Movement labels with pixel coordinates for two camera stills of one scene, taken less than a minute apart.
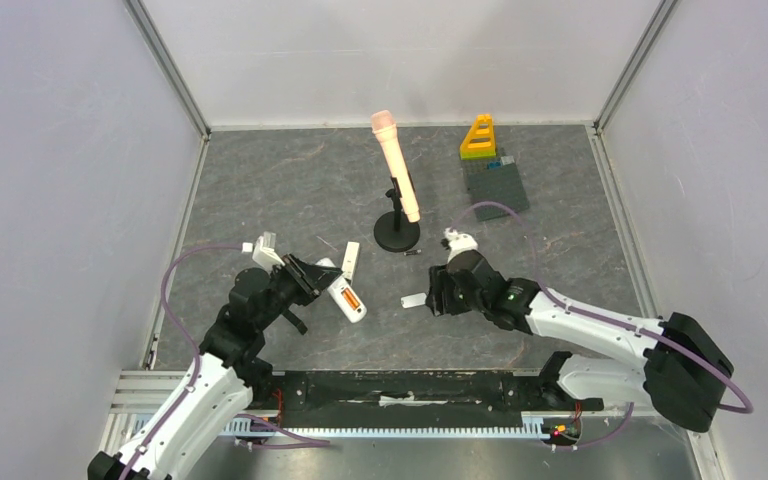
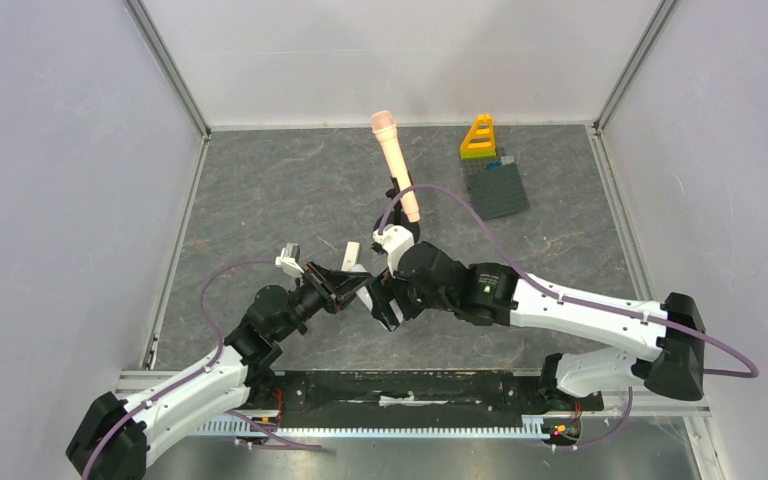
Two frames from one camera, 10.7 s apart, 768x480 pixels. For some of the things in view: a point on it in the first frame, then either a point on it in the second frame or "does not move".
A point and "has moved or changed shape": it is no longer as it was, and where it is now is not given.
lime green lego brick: (477, 155) does not move
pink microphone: (384, 129) does not move
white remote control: (346, 294) has moved or changed shape
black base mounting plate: (481, 398) does not move
